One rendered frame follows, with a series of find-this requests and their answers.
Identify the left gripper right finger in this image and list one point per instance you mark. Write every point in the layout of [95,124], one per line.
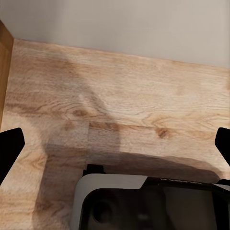
[222,142]

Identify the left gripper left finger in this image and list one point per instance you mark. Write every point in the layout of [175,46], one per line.
[11,144]

